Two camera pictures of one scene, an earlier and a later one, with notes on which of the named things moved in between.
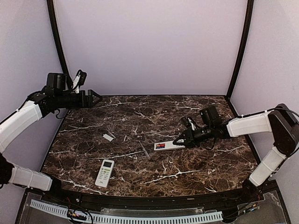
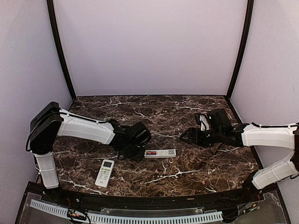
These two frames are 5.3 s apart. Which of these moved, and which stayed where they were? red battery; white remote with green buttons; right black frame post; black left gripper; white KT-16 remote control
Moved: white KT-16 remote control; red battery; black left gripper
Stayed: right black frame post; white remote with green buttons
